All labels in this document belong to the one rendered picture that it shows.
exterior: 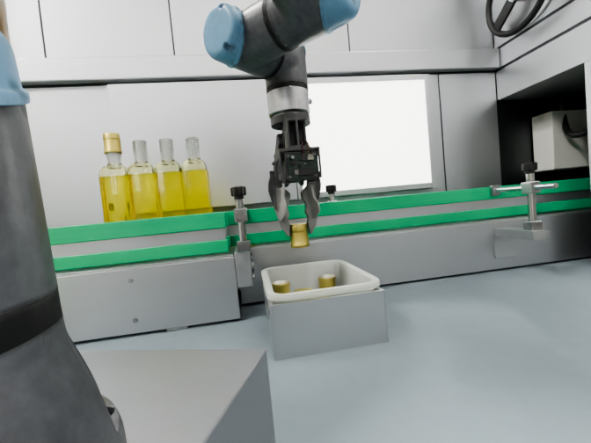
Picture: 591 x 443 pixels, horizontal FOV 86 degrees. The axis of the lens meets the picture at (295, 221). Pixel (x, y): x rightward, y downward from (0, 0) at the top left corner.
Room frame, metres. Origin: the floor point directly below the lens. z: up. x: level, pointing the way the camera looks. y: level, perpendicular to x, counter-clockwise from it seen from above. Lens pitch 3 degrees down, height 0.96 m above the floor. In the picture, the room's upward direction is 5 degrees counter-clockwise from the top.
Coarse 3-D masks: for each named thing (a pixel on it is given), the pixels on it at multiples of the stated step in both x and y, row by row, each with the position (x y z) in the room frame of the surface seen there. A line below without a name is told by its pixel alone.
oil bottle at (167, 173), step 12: (156, 168) 0.71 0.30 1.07; (168, 168) 0.71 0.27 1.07; (180, 168) 0.73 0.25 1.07; (156, 180) 0.70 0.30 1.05; (168, 180) 0.71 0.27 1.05; (180, 180) 0.72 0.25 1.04; (168, 192) 0.71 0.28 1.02; (180, 192) 0.71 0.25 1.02; (168, 204) 0.71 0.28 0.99; (180, 204) 0.71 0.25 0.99; (168, 216) 0.71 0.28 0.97
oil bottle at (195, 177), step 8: (192, 160) 0.72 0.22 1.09; (200, 160) 0.73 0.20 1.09; (184, 168) 0.72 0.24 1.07; (192, 168) 0.72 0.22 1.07; (200, 168) 0.72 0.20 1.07; (184, 176) 0.71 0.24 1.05; (192, 176) 0.72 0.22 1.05; (200, 176) 0.72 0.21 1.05; (208, 176) 0.76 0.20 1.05; (184, 184) 0.71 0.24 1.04; (192, 184) 0.72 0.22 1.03; (200, 184) 0.72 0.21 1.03; (208, 184) 0.75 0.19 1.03; (184, 192) 0.72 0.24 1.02; (192, 192) 0.72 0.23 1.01; (200, 192) 0.72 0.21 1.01; (208, 192) 0.73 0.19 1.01; (184, 200) 0.72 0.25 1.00; (192, 200) 0.72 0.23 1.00; (200, 200) 0.72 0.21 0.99; (208, 200) 0.72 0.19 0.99; (192, 208) 0.72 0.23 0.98; (200, 208) 0.72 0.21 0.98; (208, 208) 0.72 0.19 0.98
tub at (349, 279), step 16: (272, 272) 0.64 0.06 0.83; (288, 272) 0.65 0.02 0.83; (304, 272) 0.65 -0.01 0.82; (320, 272) 0.66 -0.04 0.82; (336, 272) 0.66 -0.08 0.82; (352, 272) 0.57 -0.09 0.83; (272, 288) 0.48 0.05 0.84; (320, 288) 0.45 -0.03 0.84; (336, 288) 0.45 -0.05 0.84; (352, 288) 0.45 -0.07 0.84; (368, 288) 0.45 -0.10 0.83
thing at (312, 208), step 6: (306, 186) 0.60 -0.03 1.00; (312, 186) 0.60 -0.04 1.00; (306, 192) 0.59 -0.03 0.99; (312, 192) 0.57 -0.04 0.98; (306, 198) 0.59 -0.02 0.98; (312, 198) 0.57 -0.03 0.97; (306, 204) 0.60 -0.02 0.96; (312, 204) 0.58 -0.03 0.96; (318, 204) 0.55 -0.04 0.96; (306, 210) 0.59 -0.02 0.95; (312, 210) 0.59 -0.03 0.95; (318, 210) 0.55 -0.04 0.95; (312, 216) 0.59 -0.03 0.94; (306, 222) 0.60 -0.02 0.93; (312, 222) 0.59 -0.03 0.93; (312, 228) 0.59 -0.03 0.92
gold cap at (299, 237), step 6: (294, 228) 0.58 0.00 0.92; (300, 228) 0.58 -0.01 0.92; (306, 228) 0.59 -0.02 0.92; (294, 234) 0.59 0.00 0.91; (300, 234) 0.58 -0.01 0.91; (306, 234) 0.59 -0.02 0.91; (294, 240) 0.59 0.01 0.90; (300, 240) 0.58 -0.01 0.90; (306, 240) 0.59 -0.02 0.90; (294, 246) 0.59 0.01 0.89; (300, 246) 0.58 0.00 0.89; (306, 246) 0.59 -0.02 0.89
